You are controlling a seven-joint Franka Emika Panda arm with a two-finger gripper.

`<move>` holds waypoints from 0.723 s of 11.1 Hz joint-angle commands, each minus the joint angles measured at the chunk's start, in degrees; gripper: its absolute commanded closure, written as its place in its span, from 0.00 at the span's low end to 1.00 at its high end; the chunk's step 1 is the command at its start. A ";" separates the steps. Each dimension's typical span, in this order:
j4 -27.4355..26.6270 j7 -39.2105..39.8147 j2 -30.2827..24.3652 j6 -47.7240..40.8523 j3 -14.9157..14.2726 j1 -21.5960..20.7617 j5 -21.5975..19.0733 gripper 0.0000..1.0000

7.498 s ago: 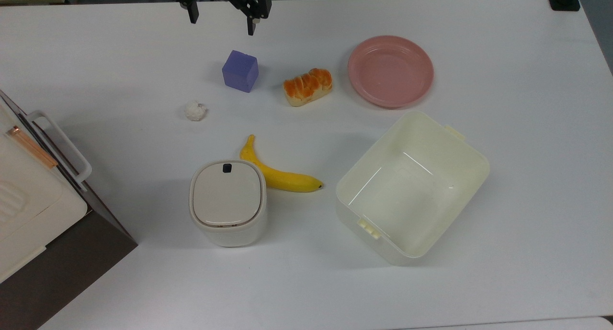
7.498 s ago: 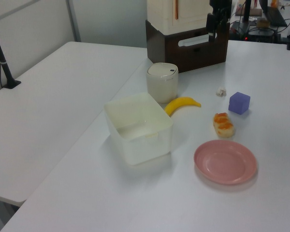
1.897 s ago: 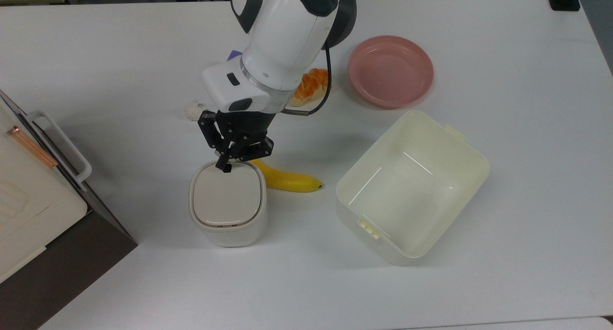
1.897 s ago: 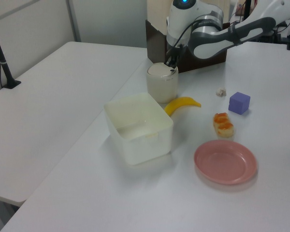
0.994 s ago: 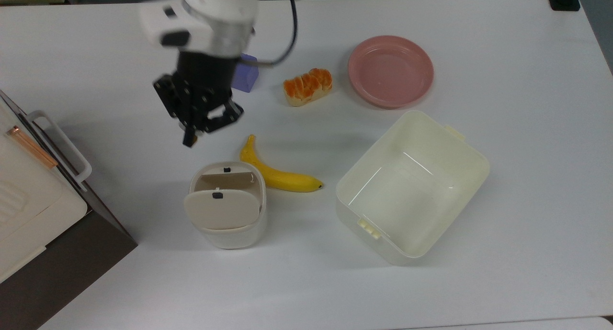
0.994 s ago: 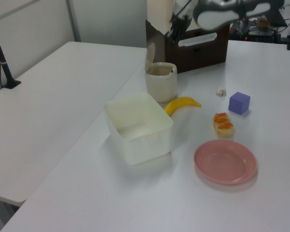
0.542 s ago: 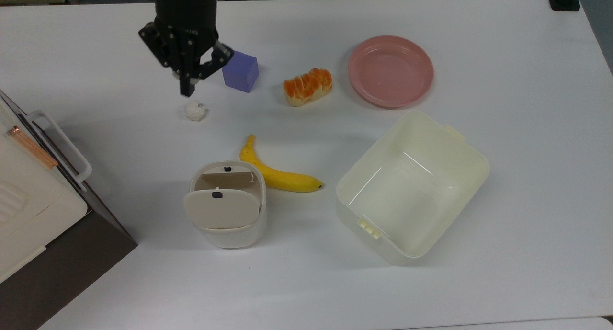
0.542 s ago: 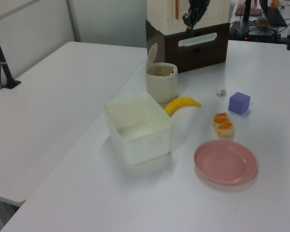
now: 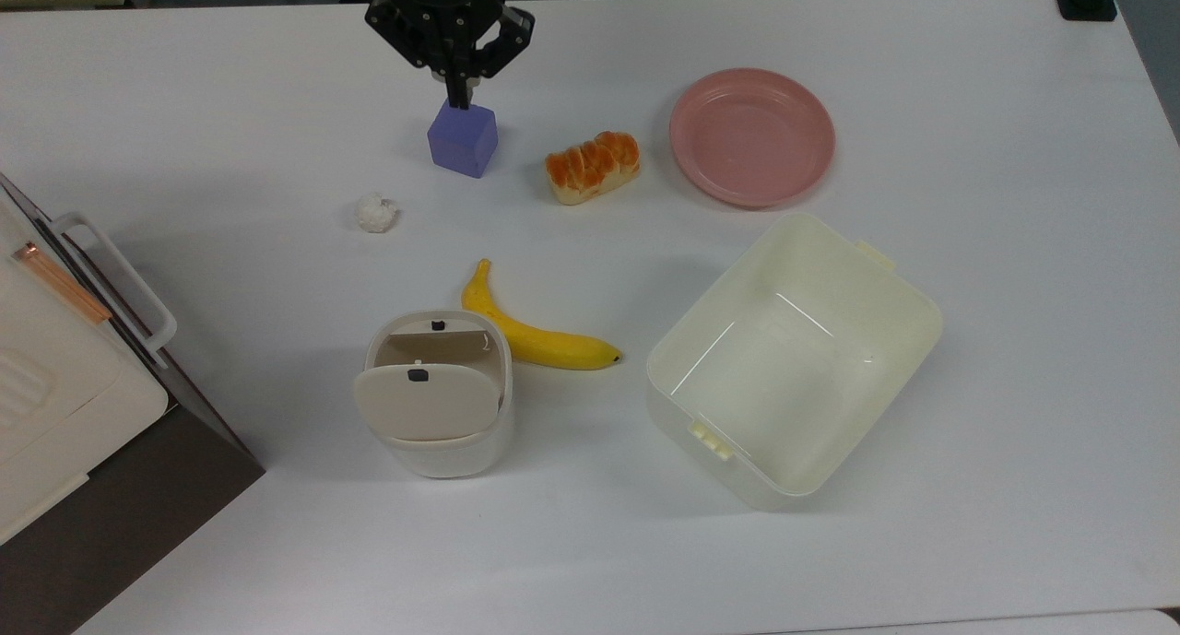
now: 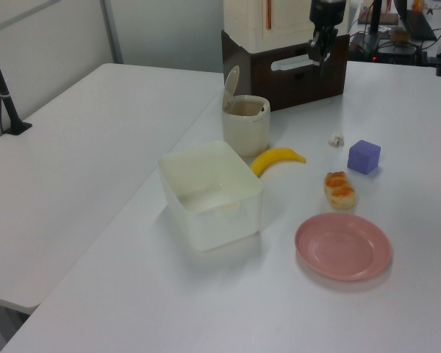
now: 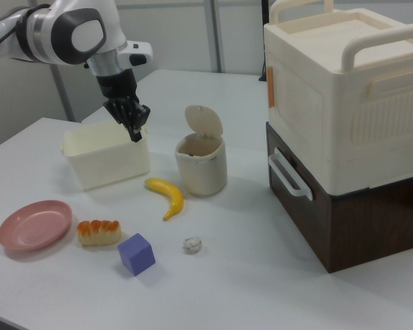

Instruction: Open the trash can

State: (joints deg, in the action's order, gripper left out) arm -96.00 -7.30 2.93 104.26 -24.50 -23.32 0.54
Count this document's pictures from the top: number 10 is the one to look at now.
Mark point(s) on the cream plastic storage bin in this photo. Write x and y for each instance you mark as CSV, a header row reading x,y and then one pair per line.
x,y
220,220

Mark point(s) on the yellow banana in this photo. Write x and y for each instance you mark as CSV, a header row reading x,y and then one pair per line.
x,y
270,157

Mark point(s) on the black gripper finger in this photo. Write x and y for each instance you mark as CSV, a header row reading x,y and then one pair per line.
x,y
329,56
322,65

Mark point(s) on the orange glazed bread loaf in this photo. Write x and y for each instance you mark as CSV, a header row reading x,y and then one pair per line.
x,y
340,191

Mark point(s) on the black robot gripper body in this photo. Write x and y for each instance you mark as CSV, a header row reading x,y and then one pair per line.
x,y
323,38

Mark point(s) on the copper strip on oven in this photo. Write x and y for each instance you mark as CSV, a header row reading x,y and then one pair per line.
x,y
268,14

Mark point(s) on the black monitor stand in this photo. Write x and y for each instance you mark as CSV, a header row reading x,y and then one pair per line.
x,y
375,16

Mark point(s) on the white crumpled paper ball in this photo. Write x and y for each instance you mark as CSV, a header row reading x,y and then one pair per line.
x,y
335,140

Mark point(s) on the white toy oven top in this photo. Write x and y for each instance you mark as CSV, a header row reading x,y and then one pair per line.
x,y
286,22

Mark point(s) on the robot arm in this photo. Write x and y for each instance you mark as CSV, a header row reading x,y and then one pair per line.
x,y
329,11

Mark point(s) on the brown and cream cabinet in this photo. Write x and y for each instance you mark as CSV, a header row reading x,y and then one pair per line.
x,y
290,86

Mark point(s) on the pink plastic plate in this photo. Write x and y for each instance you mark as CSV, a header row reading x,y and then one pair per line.
x,y
341,246

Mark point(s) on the small cardboard box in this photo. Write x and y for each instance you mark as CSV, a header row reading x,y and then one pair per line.
x,y
400,34

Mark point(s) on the black pole with clamp base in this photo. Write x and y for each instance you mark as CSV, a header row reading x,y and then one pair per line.
x,y
3,99

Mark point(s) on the black laptop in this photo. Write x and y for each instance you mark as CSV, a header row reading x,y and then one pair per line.
x,y
420,24

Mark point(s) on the black electronics unit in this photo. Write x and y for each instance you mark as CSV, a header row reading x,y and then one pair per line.
x,y
393,51

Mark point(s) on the purple foam cube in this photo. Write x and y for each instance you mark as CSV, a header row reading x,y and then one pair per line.
x,y
364,156

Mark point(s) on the cream lidded trash can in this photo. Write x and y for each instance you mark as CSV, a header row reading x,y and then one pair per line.
x,y
247,128

